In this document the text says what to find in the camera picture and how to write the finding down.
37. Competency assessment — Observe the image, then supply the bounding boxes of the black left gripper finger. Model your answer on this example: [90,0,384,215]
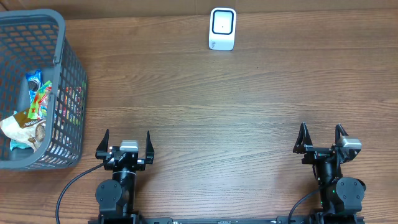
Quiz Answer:
[145,131,155,164]
[95,129,109,160]

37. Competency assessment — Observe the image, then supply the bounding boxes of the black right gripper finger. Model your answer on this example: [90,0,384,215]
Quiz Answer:
[335,124,348,145]
[293,122,313,154]

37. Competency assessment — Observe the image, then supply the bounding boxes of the beige brown cookie bag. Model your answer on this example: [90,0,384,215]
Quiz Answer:
[1,109,46,152]

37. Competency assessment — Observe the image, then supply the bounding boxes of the green Haribo gummy bag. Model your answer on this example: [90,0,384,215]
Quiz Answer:
[27,80,52,119]

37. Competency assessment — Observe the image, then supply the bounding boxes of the light teal snack packet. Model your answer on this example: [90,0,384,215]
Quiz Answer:
[10,139,32,151]

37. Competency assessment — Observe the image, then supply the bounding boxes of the blue Oreo cookie packet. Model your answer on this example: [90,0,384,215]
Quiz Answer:
[25,70,43,103]

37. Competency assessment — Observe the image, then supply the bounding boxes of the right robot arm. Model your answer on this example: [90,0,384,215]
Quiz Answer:
[287,123,366,223]

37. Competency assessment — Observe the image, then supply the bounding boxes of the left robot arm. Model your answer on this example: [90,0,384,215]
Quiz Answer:
[95,131,154,224]

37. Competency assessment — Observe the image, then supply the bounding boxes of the white barcode scanner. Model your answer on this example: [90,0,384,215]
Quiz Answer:
[208,7,236,51]

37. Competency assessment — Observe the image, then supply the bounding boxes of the grey plastic shopping basket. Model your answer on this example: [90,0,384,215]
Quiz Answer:
[1,9,88,170]

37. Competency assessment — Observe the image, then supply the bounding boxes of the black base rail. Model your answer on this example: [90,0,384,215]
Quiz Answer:
[87,215,365,224]

